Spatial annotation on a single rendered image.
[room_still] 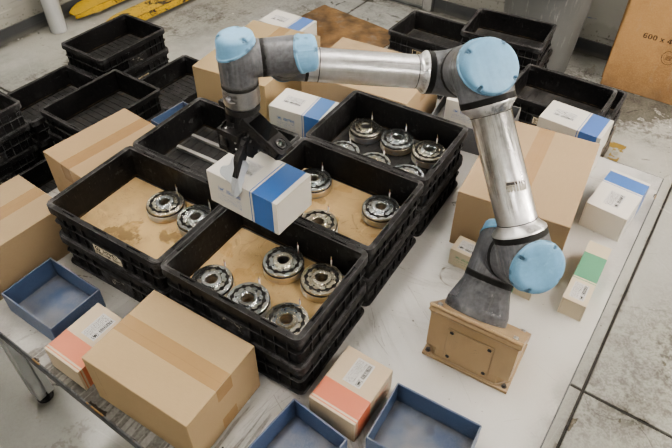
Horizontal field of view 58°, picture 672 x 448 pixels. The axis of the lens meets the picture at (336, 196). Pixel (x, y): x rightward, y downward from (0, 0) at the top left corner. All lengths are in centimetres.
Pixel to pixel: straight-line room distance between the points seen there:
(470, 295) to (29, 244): 115
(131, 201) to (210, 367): 64
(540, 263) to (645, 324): 148
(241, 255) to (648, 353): 167
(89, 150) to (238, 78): 89
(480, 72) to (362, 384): 72
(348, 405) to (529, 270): 48
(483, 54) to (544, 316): 76
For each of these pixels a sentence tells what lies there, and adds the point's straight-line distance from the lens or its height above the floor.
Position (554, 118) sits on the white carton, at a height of 88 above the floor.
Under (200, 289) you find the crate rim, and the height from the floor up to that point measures 93.
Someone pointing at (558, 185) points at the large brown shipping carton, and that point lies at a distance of 178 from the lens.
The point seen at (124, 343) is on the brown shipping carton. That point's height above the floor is 86.
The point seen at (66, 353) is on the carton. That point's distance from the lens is 160.
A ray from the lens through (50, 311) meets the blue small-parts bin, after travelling 179.
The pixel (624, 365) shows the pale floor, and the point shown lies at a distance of 260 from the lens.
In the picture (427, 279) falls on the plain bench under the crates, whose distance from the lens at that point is 172.
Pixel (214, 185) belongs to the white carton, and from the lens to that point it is 140.
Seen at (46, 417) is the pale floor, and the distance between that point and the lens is 248.
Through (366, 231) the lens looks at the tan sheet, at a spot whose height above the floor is 83.
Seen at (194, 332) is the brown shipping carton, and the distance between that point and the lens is 143.
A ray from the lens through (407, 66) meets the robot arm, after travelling 136.
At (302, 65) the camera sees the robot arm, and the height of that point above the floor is 140.
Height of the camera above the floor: 200
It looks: 42 degrees down
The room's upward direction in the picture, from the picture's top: straight up
